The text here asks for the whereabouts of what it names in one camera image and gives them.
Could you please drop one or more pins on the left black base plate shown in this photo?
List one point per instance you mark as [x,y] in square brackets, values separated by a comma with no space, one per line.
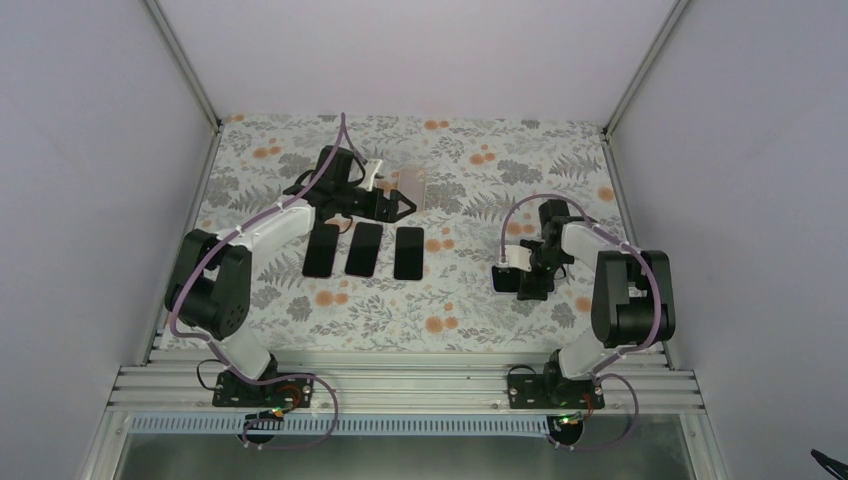
[231,392]

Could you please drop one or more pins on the slotted grey cable duct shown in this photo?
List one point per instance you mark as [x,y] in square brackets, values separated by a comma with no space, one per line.
[347,424]

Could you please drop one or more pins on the right aluminium corner post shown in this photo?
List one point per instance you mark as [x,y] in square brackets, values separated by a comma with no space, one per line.
[645,66]

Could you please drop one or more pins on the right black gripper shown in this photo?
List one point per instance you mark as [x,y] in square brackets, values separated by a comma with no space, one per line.
[530,292]

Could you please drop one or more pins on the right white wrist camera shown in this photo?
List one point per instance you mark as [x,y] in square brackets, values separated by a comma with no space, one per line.
[517,256]

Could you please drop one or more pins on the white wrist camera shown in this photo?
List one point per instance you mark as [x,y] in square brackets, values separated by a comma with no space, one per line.
[371,172]
[517,256]

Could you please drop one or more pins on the left aluminium corner post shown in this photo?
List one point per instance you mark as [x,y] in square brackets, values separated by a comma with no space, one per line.
[183,64]

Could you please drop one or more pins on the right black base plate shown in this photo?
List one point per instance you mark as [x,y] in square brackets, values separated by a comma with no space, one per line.
[532,392]

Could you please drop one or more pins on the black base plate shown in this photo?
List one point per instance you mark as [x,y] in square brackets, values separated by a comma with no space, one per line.
[532,392]
[231,392]

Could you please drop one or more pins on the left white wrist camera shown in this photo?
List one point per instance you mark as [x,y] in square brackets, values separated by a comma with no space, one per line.
[371,172]

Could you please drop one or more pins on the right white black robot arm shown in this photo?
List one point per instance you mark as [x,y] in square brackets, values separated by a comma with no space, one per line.
[632,305]

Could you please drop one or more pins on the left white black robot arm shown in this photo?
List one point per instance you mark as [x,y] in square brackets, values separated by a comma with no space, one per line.
[209,290]

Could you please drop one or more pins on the black object bottom corner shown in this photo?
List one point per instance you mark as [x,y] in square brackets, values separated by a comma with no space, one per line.
[834,467]

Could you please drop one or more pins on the aluminium rail frame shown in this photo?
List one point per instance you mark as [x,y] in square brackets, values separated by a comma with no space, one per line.
[402,384]

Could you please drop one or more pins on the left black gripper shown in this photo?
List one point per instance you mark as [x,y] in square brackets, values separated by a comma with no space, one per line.
[375,210]

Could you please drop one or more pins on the floral table mat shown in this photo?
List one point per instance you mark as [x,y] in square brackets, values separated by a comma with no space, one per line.
[485,179]

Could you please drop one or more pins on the aluminium corner post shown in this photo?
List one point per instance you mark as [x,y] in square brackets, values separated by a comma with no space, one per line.
[183,64]
[645,66]

